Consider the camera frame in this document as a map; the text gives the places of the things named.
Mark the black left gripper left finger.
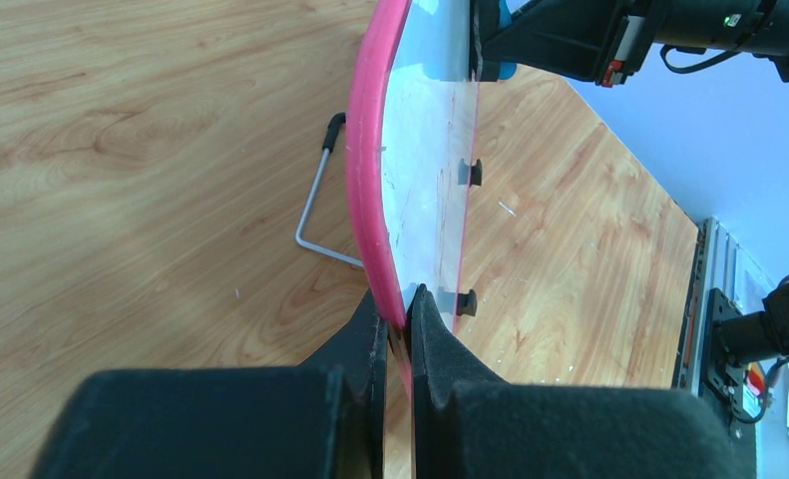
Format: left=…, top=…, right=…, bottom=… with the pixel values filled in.
left=31, top=295, right=388, bottom=478

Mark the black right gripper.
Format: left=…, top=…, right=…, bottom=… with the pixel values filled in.
left=489, top=0, right=665, bottom=88

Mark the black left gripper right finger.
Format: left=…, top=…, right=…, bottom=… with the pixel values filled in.
left=407, top=286, right=755, bottom=478

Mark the blue black foam eraser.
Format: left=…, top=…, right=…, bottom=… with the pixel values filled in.
left=469, top=0, right=517, bottom=83

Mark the pink framed whiteboard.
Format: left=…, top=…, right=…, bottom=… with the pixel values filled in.
left=345, top=1, right=479, bottom=385

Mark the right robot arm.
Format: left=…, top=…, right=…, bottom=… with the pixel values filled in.
left=472, top=1, right=789, bottom=279

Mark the black left whiteboard foot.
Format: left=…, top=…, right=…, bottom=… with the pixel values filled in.
left=453, top=289, right=479, bottom=317

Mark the black whiteboard foot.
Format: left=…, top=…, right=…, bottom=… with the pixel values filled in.
left=453, top=289, right=479, bottom=317
left=458, top=159, right=483, bottom=187

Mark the black right whiteboard foot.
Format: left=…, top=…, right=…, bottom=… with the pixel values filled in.
left=458, top=159, right=483, bottom=187

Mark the aluminium side rail right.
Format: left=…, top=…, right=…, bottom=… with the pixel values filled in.
left=672, top=217, right=775, bottom=395

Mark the metal wire whiteboard stand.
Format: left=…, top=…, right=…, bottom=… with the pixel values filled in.
left=294, top=112, right=365, bottom=269

